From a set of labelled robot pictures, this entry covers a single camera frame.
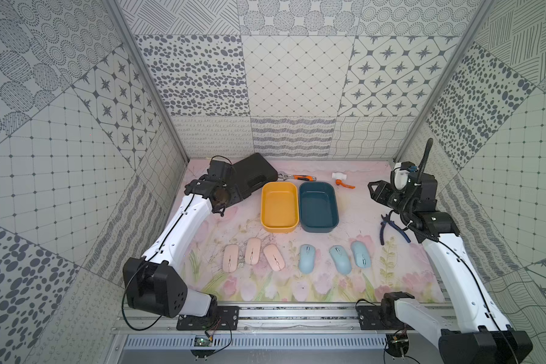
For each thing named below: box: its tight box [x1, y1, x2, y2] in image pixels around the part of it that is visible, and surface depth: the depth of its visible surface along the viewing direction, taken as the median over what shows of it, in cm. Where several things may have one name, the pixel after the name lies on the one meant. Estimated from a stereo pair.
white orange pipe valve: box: [331, 172, 356, 189], surface depth 113 cm
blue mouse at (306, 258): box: [298, 244, 317, 274], surface depth 87 cm
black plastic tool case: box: [232, 152, 279, 200], surface depth 111 cm
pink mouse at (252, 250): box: [244, 237, 262, 266], surface depth 89 cm
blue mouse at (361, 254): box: [350, 240, 372, 269], surface depth 89 cm
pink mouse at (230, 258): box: [222, 244, 239, 273], surface depth 88 cm
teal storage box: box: [298, 181, 339, 233], surface depth 104 cm
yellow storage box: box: [260, 181, 300, 233], surface depth 101 cm
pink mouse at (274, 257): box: [263, 243, 286, 272], surface depth 88 cm
